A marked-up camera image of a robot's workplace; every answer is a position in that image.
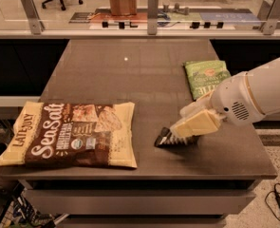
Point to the green kettle chip bag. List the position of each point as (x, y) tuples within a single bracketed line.
[(205, 76)]

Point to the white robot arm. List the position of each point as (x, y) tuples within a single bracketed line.
[(265, 84)]

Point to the left metal glass post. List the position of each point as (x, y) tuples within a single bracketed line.
[(36, 26)]

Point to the metal glass post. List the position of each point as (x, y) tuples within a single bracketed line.
[(152, 17), (270, 16), (36, 26)]

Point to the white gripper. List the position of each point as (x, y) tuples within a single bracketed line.
[(231, 96)]

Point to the brown cardboard box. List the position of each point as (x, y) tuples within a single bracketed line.
[(123, 7)]

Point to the black rxbar chocolate bar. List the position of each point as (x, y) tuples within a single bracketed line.
[(167, 138)]

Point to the middle metal glass post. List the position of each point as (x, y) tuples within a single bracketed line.
[(152, 17)]

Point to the grey table drawer base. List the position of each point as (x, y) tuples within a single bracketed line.
[(141, 208)]

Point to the right metal glass post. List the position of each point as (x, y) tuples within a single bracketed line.
[(270, 16)]

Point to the colourful floor mat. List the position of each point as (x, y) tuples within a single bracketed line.
[(233, 16)]

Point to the brown sea salt chip bag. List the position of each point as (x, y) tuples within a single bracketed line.
[(63, 135)]

